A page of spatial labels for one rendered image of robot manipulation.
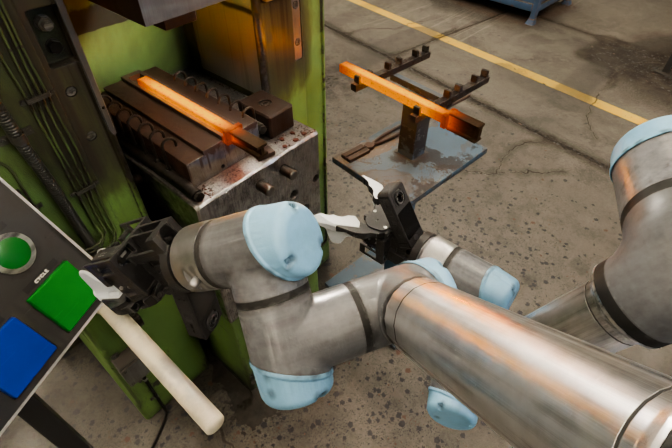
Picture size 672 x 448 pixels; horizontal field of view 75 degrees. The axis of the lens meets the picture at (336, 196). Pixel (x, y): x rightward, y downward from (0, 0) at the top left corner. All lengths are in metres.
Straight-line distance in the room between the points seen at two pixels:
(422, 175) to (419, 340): 0.99
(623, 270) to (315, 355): 0.31
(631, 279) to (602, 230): 1.98
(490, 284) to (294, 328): 0.37
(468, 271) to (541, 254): 1.52
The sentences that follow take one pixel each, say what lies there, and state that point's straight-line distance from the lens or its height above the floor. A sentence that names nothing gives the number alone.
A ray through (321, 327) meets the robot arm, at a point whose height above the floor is 1.19.
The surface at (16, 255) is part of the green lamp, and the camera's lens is 0.76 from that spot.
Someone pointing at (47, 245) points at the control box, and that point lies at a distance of 0.78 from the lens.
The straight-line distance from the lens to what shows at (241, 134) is 0.98.
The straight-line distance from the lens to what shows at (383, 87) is 1.19.
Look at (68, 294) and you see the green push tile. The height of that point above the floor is 1.01.
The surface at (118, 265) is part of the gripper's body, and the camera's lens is 0.54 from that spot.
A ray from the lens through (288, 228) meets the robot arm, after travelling 0.40.
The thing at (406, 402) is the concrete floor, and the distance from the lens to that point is 1.70.
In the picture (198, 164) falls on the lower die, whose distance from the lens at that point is 1.00.
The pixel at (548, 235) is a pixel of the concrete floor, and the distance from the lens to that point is 2.33.
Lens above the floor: 1.56
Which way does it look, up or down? 43 degrees down
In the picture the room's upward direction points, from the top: straight up
